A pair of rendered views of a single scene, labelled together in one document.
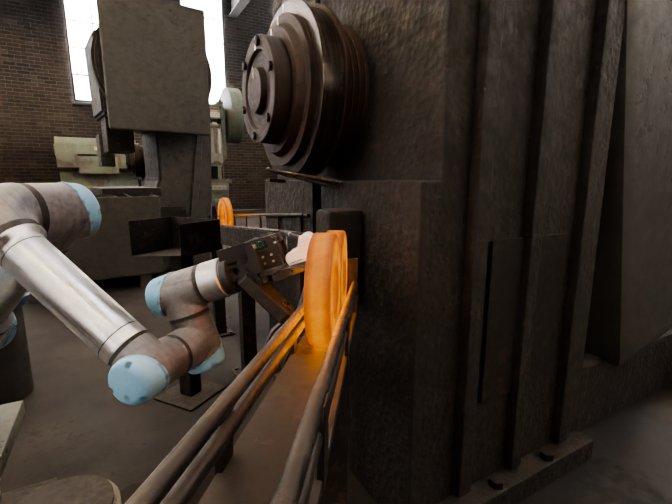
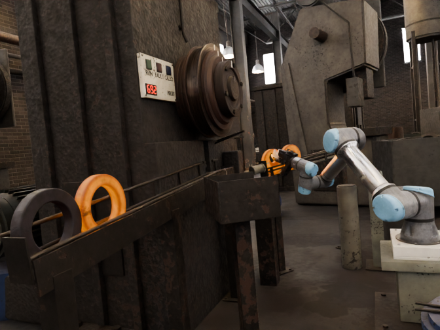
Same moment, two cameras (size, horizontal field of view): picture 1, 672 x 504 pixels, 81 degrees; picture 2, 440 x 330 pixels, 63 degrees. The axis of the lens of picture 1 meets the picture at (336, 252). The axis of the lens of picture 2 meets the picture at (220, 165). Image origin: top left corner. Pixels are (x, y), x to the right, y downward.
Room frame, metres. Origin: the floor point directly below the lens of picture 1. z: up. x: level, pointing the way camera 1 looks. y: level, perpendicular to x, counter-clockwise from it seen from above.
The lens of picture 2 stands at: (2.36, 1.61, 0.83)
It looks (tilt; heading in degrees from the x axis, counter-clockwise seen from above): 3 degrees down; 232
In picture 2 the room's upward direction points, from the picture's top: 5 degrees counter-clockwise
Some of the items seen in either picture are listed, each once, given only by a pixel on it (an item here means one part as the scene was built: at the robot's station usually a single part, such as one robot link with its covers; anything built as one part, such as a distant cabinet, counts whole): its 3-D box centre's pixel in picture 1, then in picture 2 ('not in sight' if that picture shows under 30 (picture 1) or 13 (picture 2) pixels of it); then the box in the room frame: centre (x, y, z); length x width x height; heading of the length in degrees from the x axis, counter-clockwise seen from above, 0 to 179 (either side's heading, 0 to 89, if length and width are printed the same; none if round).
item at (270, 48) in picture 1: (263, 91); (230, 89); (1.16, 0.20, 1.11); 0.28 x 0.06 x 0.28; 29
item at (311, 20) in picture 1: (295, 94); (212, 91); (1.21, 0.12, 1.11); 0.47 x 0.06 x 0.47; 29
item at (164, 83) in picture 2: not in sight; (158, 79); (1.56, 0.19, 1.15); 0.26 x 0.02 x 0.18; 29
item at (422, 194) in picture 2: not in sight; (417, 201); (0.76, 0.90, 0.52); 0.13 x 0.12 x 0.14; 165
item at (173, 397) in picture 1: (181, 309); (245, 274); (1.52, 0.62, 0.36); 0.26 x 0.20 x 0.72; 64
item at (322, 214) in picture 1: (339, 255); (233, 171); (1.01, -0.01, 0.68); 0.11 x 0.08 x 0.24; 119
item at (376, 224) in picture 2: not in sight; (376, 217); (0.26, 0.42, 0.31); 0.24 x 0.16 x 0.62; 29
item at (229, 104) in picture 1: (209, 154); not in sight; (9.74, 3.02, 1.45); 2.16 x 1.16 x 2.90; 29
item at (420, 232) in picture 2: not in sight; (419, 227); (0.75, 0.89, 0.40); 0.15 x 0.15 x 0.10
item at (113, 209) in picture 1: (88, 237); not in sight; (3.27, 2.07, 0.39); 1.03 x 0.83 x 0.79; 123
